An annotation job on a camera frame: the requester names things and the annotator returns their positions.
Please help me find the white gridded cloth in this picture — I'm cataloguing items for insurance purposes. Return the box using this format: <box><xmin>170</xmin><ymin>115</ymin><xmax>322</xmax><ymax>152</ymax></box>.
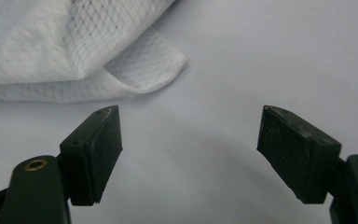
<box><xmin>0</xmin><ymin>0</ymin><xmax>189</xmax><ymax>104</ymax></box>

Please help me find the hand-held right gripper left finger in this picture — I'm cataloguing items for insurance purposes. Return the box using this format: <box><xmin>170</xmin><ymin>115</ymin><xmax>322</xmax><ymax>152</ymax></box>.
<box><xmin>59</xmin><ymin>105</ymin><xmax>124</xmax><ymax>207</ymax></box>

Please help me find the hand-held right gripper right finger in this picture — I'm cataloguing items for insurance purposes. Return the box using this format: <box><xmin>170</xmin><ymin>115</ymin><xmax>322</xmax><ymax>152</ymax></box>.
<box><xmin>256</xmin><ymin>105</ymin><xmax>343</xmax><ymax>205</ymax></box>

